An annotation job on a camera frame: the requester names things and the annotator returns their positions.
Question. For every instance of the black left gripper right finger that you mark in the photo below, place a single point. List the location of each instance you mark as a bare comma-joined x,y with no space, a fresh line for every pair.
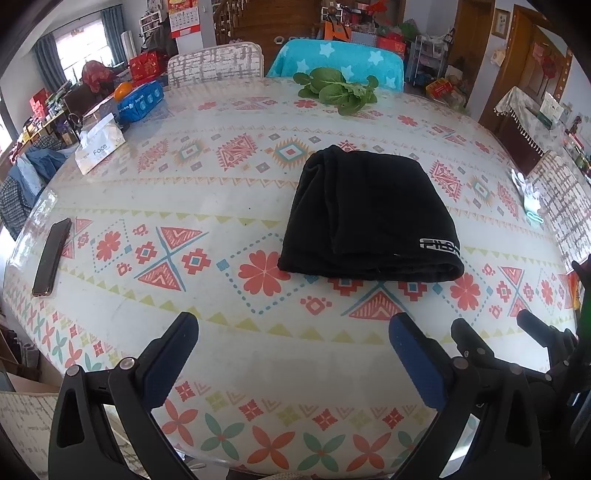
452,386

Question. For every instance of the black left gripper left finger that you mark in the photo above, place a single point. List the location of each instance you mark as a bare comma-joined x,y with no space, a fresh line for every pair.
82,445

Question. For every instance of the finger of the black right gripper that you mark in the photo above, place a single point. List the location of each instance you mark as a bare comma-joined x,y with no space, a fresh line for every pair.
473,347
559,344

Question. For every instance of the black pants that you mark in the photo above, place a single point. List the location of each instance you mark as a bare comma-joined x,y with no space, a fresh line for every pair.
366,216

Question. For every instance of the white work glove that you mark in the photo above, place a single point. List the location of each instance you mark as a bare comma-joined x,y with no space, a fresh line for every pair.
530,197

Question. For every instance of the patterned tablecloth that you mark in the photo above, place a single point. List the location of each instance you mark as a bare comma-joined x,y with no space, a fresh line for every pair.
290,372

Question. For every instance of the black smartphone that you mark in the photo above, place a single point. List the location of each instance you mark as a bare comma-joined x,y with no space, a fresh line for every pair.
50,258

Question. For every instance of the side table with lace cloth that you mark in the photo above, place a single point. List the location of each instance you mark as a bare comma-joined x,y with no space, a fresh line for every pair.
528,131

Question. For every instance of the blue clothes pile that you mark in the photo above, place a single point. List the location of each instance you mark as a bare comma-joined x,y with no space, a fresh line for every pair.
28,176

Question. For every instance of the white face tissue box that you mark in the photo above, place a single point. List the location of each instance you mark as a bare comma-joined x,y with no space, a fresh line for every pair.
98,143

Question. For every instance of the green leafy vegetable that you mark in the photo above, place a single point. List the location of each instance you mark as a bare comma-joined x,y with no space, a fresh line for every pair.
330,87

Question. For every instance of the turquoise star chair cover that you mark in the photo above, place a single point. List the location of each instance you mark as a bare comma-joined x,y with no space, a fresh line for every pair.
355,61

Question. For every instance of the blue tissue pack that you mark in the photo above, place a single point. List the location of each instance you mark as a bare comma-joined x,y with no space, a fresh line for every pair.
140,102

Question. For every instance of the orange fruit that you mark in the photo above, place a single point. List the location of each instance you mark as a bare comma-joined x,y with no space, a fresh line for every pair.
122,90

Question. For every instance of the red gift box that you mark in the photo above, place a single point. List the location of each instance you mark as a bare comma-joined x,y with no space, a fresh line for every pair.
147,67

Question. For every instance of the white grey patterned chair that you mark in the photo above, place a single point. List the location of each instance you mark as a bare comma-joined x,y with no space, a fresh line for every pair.
242,60

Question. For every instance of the red wall calendar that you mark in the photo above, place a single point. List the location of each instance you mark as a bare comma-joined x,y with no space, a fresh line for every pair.
183,17

